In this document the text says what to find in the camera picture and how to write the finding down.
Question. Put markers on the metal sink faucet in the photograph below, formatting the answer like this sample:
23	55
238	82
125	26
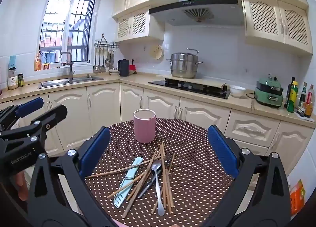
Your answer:
71	69

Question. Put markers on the cream lower kitchen cabinets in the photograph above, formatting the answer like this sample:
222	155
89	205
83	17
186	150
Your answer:
103	103

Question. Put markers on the small white dish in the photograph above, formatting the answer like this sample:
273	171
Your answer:
113	71

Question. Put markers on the row of hanging kitchen utensils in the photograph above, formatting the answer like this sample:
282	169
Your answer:
103	64

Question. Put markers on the grey range hood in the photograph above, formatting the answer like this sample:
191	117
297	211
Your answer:
209	17

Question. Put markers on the small orange box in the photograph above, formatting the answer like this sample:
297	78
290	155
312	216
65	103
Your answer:
46	66

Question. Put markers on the dark slim sauce bottle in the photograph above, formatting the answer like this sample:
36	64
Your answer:
303	98

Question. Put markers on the black gas stove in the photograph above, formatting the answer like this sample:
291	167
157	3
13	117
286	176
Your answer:
187	85

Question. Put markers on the green bottle yellow cap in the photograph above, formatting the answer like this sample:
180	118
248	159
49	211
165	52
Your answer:
293	98

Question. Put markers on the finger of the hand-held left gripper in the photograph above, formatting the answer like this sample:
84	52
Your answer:
53	116
29	107

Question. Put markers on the person's left hand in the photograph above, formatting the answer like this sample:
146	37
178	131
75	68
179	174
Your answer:
21	186

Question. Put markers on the stainless steel steamer pot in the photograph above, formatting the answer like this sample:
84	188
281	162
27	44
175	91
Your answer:
184	66

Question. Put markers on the pink cup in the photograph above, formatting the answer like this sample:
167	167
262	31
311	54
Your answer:
144	128

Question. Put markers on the beige kitchen countertop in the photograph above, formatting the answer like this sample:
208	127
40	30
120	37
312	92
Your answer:
138	79

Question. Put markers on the dark glass bottle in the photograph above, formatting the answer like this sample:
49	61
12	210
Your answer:
287	93

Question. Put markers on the silver metal spoon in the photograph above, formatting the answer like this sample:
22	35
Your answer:
156	166

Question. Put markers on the white bowl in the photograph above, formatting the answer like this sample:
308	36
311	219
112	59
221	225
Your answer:
237	91

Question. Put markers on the black electric kettle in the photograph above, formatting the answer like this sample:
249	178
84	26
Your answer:
124	68

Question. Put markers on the barred kitchen window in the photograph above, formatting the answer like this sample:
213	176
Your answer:
74	32

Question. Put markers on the orange plastic bag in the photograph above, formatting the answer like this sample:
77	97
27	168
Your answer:
297	196

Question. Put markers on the amber sauce bottle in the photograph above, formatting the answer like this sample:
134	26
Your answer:
309	108

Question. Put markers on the green electric cooker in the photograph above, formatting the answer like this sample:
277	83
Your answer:
269	91

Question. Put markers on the small dark jar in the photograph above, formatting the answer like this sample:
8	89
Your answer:
21	81

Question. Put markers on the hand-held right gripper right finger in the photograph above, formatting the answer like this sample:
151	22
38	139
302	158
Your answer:
222	150

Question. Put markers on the red container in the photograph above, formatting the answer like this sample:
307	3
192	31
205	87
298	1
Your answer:
132	69

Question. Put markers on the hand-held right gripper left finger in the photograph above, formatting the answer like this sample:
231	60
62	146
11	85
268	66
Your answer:
95	153

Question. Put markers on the pile of wooden chopsticks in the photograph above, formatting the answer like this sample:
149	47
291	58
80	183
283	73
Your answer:
164	182

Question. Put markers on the glass jar beige contents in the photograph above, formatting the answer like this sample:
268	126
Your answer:
12	80

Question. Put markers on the teal carton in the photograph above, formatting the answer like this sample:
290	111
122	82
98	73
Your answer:
12	61

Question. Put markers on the round cream wall strainer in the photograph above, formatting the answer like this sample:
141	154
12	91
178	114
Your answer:
156	52

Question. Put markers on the metal wall utensil rack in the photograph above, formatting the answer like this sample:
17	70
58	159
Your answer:
106	43

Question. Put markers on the orange plastic bottle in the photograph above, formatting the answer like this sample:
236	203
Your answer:
38	63

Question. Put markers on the small cream lattice cabinet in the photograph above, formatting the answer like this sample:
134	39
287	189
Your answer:
138	23

